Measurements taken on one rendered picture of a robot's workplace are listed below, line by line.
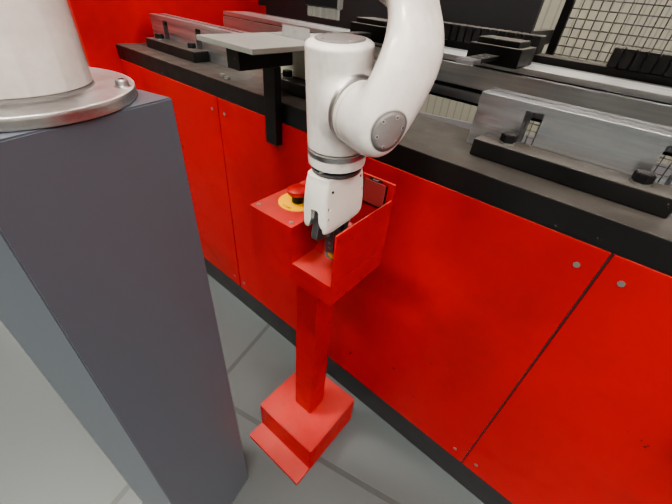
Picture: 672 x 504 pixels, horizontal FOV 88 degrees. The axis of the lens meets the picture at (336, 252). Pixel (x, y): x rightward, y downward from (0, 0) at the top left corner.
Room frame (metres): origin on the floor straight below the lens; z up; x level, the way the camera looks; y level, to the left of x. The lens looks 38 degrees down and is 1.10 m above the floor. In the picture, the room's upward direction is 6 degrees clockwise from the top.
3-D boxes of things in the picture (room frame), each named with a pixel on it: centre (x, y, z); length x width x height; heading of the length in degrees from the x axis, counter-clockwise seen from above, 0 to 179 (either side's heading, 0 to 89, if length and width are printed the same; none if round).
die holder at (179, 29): (1.30, 0.52, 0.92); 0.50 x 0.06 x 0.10; 53
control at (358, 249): (0.54, 0.04, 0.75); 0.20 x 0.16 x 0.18; 54
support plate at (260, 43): (0.85, 0.17, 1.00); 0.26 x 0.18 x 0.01; 143
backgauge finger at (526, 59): (0.89, -0.29, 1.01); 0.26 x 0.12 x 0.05; 143
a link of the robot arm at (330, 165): (0.48, 0.01, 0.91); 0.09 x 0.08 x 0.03; 144
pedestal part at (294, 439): (0.51, 0.05, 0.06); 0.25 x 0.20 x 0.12; 144
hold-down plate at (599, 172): (0.56, -0.36, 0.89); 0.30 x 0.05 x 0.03; 53
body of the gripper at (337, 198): (0.49, 0.01, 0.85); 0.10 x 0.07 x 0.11; 144
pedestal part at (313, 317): (0.54, 0.04, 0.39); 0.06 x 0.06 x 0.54; 54
